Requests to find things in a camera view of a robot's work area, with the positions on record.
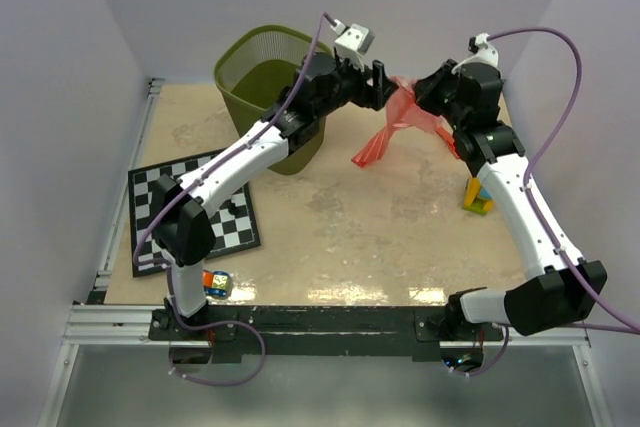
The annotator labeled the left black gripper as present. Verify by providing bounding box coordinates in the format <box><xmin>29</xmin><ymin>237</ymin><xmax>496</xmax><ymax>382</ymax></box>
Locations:
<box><xmin>315</xmin><ymin>52</ymin><xmax>398</xmax><ymax>120</ymax></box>

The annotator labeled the red plastic trash bag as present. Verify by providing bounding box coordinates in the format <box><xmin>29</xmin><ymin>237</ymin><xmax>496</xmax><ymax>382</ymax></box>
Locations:
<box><xmin>351</xmin><ymin>76</ymin><xmax>459</xmax><ymax>168</ymax></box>

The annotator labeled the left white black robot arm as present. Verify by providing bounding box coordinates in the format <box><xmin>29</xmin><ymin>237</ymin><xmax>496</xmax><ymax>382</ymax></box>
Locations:
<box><xmin>146</xmin><ymin>53</ymin><xmax>398</xmax><ymax>339</ymax></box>

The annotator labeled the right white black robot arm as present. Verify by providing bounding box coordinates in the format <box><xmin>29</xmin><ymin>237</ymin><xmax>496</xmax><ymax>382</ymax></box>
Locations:
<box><xmin>413</xmin><ymin>59</ymin><xmax>607</xmax><ymax>340</ymax></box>

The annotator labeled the olive green mesh trash bin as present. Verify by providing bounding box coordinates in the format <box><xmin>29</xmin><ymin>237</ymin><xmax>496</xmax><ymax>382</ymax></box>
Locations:
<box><xmin>213</xmin><ymin>24</ymin><xmax>334</xmax><ymax>177</ymax></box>

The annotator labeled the colourful toy block stack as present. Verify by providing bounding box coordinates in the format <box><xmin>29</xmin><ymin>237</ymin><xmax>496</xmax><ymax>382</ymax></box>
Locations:
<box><xmin>462</xmin><ymin>177</ymin><xmax>494</xmax><ymax>216</ymax></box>

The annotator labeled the black chess piece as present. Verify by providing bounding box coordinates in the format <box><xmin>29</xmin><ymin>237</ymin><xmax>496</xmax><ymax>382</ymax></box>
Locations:
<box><xmin>228</xmin><ymin>201</ymin><xmax>239</xmax><ymax>215</ymax></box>

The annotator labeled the black white chessboard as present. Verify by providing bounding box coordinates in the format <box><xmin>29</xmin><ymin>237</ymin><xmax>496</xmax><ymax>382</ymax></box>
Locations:
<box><xmin>127</xmin><ymin>150</ymin><xmax>261</xmax><ymax>278</ymax></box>

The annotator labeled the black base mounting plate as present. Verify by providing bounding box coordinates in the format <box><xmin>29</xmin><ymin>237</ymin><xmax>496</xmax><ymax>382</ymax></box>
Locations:
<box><xmin>149</xmin><ymin>305</ymin><xmax>503</xmax><ymax>364</ymax></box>

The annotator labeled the orange blue toy car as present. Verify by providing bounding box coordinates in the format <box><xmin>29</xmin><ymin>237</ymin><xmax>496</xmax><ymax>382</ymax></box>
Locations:
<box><xmin>202</xmin><ymin>270</ymin><xmax>232</xmax><ymax>298</ymax></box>

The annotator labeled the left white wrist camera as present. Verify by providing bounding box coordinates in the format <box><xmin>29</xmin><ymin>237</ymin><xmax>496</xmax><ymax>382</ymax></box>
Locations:
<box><xmin>332</xmin><ymin>20</ymin><xmax>375</xmax><ymax>71</ymax></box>

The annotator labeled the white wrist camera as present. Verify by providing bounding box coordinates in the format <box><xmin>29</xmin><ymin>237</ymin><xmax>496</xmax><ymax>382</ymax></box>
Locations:
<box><xmin>452</xmin><ymin>33</ymin><xmax>499</xmax><ymax>74</ymax></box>
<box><xmin>332</xmin><ymin>20</ymin><xmax>375</xmax><ymax>71</ymax></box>

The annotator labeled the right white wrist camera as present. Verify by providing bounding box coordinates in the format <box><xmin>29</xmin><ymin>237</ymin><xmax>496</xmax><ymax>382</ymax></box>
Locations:
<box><xmin>452</xmin><ymin>33</ymin><xmax>499</xmax><ymax>74</ymax></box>

